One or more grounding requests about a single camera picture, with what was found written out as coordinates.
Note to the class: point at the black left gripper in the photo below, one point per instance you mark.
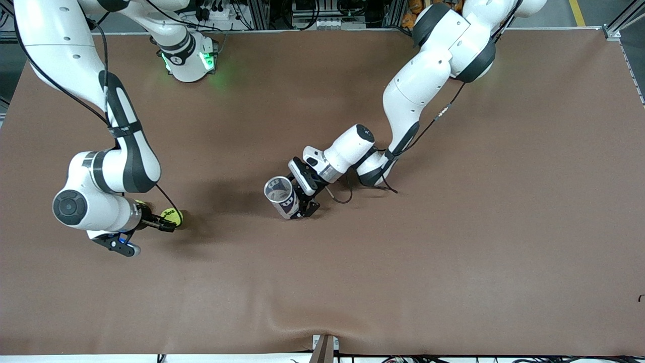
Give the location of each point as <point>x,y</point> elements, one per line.
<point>308,187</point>

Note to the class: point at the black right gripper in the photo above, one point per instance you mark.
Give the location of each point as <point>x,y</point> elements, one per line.
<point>149,220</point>

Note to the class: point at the yellow Wilson tennis ball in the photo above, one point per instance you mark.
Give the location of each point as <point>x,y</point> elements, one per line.
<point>174,215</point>

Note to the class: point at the clear plastic tennis ball can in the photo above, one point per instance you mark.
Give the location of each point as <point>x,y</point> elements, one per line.
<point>288,205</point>

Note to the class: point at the yellow Roland Garros tennis ball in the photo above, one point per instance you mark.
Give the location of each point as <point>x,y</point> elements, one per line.
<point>142,203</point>

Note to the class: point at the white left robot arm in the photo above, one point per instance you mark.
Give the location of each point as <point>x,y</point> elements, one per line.
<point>418,91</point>

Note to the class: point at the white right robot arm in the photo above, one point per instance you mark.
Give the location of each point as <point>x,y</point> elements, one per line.
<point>50,45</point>

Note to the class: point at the brown table mat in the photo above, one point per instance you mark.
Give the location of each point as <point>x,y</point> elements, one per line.
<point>322,282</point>

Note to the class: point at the white power strip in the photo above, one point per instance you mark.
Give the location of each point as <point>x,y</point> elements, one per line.
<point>216,14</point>
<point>337,23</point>

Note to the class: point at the orange packets pile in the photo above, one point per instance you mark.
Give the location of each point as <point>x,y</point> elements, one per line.
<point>407,20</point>

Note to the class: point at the metal table edge bracket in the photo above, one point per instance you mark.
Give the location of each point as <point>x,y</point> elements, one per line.
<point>325,350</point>

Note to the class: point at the aluminium frame strut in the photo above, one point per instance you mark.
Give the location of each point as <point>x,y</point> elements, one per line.
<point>612,31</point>

